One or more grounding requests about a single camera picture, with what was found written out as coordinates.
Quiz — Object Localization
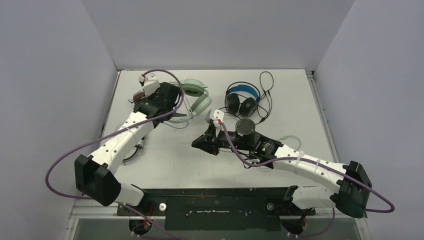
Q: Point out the black blue headphones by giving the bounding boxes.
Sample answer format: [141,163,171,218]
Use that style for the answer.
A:
[224,81,260,118]

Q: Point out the brown headphones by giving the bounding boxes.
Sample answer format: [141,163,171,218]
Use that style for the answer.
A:
[132,91,145,103]

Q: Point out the thin black headphone cable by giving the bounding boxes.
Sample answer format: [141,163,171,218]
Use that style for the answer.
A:
[218,71,275,125]

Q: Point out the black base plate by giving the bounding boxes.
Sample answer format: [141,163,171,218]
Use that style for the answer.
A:
[135,186,316,231]

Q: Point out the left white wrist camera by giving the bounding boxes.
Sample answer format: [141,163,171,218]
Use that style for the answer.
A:
[138,73,160,97]

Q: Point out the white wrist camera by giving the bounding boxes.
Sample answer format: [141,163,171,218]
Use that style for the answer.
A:
[138,73,160,97]
[205,109,225,137]

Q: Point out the white black headphones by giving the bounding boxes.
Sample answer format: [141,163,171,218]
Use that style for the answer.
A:
[122,137,145,165]

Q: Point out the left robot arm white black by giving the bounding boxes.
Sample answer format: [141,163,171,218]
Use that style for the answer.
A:
[74,82,181,215]

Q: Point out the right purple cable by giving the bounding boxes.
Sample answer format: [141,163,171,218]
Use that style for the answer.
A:
[216,120,396,239]

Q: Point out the aluminium frame rail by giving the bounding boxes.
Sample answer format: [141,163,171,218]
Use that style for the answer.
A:
[305,70,341,163]

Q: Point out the mint green headphones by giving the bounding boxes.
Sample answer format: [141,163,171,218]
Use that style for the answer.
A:
[168,78,212,124]

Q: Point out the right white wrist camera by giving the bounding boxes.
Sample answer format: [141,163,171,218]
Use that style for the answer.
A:
[205,109,225,137]

